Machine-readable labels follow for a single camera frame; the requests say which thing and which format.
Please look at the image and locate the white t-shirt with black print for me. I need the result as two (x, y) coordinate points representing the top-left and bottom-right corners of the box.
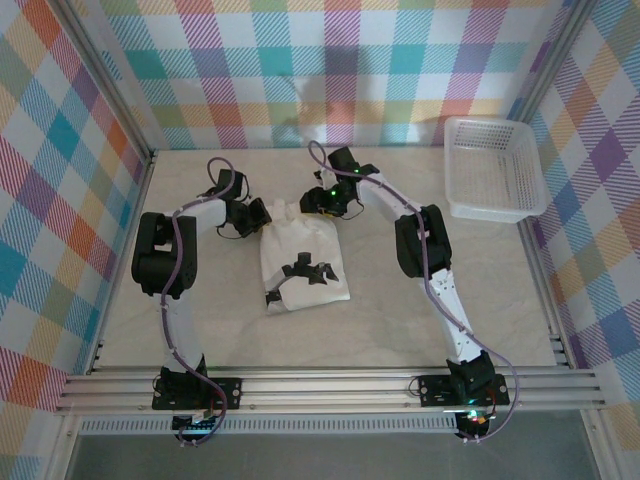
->
(259, 199), (351, 317)

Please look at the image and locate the white plastic mesh basket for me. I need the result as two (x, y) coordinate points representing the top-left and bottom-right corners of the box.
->
(443, 116), (548, 223)

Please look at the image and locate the left aluminium side rail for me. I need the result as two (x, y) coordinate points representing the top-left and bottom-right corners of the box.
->
(88, 149), (157, 376)

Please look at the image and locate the long aluminium mounting rail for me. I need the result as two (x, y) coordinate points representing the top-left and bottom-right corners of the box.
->
(53, 367), (607, 417)

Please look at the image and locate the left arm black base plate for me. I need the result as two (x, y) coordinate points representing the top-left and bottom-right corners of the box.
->
(151, 375), (245, 412)

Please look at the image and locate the left aluminium corner post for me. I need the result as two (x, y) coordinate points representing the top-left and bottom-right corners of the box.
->
(58, 0), (157, 166)

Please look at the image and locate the aluminium corner post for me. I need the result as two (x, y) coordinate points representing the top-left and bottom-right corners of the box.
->
(58, 0), (157, 166)
(508, 0), (601, 126)

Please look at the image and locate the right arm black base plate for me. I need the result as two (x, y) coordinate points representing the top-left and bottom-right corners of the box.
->
(416, 373), (512, 409)

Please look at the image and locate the grey slotted cable duct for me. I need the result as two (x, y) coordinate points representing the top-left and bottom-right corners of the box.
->
(78, 417), (462, 437)

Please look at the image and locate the right aluminium corner post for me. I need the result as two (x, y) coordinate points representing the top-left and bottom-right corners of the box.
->
(508, 0), (601, 126)

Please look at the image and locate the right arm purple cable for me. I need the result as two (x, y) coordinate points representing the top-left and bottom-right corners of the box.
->
(307, 140), (524, 444)

